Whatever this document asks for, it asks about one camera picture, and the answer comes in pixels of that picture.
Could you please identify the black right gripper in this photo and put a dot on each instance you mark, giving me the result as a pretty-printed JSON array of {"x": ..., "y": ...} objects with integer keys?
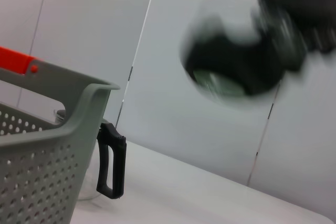
[{"x": 309, "y": 11}]

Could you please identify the glass teacup with black sleeve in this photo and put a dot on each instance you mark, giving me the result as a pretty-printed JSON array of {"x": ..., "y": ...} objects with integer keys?
[{"x": 236, "y": 61}]

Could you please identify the grey perforated storage basket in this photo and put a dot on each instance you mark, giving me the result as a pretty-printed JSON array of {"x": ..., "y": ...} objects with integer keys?
[{"x": 39, "y": 169}]

